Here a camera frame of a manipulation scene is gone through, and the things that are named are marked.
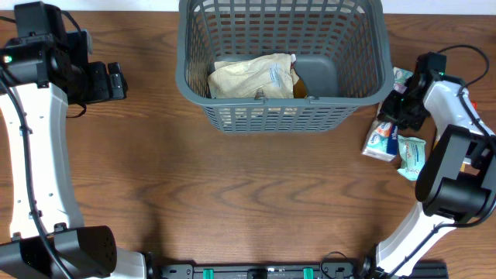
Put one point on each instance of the small teal wipes packet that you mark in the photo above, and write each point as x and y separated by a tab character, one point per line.
412	154

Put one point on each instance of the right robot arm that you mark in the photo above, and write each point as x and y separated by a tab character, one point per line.
455	188

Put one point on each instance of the Kleenex pocket tissue multipack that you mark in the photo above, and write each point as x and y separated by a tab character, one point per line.
382	139

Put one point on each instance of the grey plastic slatted basket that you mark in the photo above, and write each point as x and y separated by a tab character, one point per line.
342	56

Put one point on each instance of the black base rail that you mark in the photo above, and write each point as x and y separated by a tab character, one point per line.
328	268

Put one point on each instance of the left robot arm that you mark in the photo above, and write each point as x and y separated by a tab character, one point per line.
48	236

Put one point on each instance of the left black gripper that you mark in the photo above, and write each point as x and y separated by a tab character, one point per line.
101	90

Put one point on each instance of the brown Partake cookie bag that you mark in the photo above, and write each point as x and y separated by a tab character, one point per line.
299	88

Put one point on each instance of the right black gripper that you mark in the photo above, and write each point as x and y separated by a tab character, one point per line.
389	113

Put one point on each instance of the plain beige pouch bag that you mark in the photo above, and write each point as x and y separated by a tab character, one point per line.
269	76

